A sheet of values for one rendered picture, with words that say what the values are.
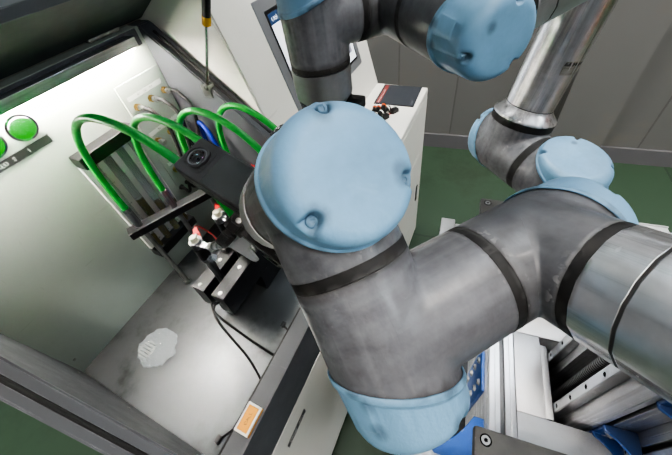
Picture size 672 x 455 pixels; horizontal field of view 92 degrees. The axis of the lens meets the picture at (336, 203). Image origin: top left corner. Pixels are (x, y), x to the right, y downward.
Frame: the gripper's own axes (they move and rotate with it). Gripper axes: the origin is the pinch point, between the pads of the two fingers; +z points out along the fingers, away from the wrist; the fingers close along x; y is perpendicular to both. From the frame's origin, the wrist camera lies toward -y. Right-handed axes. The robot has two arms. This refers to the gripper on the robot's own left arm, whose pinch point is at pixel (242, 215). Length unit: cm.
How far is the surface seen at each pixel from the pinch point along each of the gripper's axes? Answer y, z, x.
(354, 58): -5, 54, 80
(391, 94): 15, 59, 84
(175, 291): 0, 62, -22
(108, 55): -43, 29, 13
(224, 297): 9.5, 34.6, -13.0
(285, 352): 25.7, 23.2, -14.0
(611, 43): 89, 44, 195
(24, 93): -43.2, 23.2, -3.7
